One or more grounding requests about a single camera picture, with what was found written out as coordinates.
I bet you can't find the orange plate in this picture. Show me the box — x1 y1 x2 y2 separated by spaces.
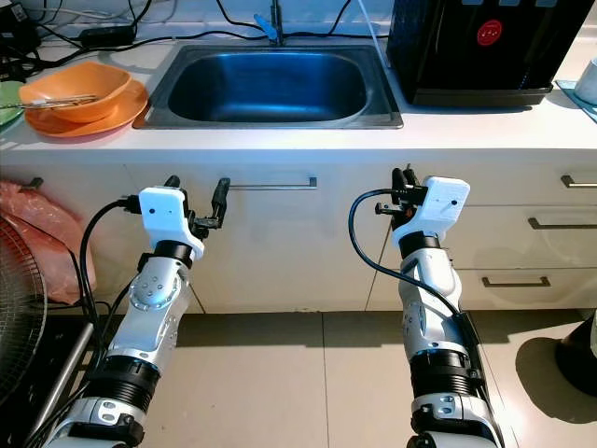
22 78 151 139

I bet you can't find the wooden chopstick with metal tip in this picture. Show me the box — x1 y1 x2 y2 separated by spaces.
14 92 102 109

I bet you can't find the orange bowl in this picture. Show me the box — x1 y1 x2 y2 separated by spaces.
19 62 133 125

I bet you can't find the white kitchen cabinet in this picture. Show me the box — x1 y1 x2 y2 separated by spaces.
0 149 597 314

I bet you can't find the stainless steel sink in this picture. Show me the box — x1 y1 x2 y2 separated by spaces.
132 41 405 130

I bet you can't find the black water dispenser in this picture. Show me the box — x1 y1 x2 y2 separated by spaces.
386 0 597 106

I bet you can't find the black power adapter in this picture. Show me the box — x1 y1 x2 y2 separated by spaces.
78 24 138 49

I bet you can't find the clear blue glass tray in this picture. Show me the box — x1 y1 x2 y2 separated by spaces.
555 79 597 122

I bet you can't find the green plate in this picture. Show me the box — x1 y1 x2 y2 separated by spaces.
0 81 26 129

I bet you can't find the chrome sink faucet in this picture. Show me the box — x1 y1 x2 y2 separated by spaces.
252 0 286 46

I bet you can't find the grey standing fan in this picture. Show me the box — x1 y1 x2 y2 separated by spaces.
0 217 45 404

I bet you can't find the white cup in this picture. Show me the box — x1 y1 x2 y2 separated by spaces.
575 56 597 108

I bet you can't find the grey metal stand leg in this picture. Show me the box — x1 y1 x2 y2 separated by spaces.
37 303 99 440

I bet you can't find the black box with white label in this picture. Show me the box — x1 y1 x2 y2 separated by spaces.
0 0 31 57

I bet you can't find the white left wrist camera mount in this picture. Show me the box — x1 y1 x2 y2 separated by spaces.
138 186 206 260

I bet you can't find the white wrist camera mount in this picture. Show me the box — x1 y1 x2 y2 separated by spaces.
138 186 206 260
392 175 471 248

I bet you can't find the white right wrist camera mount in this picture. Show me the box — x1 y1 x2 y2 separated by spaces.
392 175 471 248

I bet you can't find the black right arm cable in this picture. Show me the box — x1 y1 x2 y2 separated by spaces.
347 188 486 374

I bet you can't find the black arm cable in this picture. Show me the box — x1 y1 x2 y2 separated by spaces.
347 188 486 374
47 196 143 448

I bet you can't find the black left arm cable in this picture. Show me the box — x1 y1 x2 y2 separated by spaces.
47 196 143 448

